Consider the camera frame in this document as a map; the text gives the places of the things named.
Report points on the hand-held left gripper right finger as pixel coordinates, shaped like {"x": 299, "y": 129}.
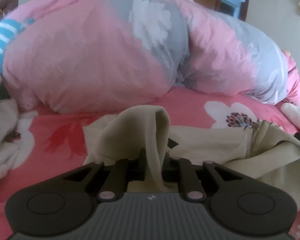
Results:
{"x": 168, "y": 165}

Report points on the white cloth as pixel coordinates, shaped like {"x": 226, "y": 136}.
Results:
{"x": 5, "y": 130}

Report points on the white fluffy garment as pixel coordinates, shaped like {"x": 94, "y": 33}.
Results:
{"x": 296, "y": 113}

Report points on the pink grey floral quilt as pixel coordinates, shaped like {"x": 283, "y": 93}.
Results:
{"x": 95, "y": 55}

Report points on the turquoise striped cloth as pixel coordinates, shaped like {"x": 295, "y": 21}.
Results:
{"x": 5, "y": 37}

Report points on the beige jacket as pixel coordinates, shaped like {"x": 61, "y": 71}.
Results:
{"x": 215, "y": 142}

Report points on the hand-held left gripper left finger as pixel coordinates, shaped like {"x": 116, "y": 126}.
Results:
{"x": 143, "y": 165}

